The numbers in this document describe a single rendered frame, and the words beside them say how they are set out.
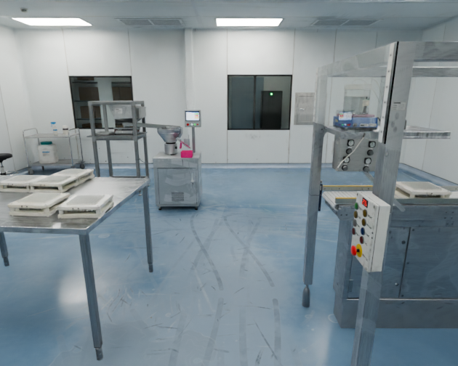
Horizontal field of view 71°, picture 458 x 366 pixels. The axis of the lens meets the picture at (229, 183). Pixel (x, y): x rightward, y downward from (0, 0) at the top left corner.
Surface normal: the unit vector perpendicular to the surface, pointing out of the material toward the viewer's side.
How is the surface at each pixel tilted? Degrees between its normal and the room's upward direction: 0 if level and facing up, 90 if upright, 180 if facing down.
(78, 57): 90
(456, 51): 90
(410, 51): 90
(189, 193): 86
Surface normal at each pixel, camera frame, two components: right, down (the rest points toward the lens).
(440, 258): -0.01, 0.26
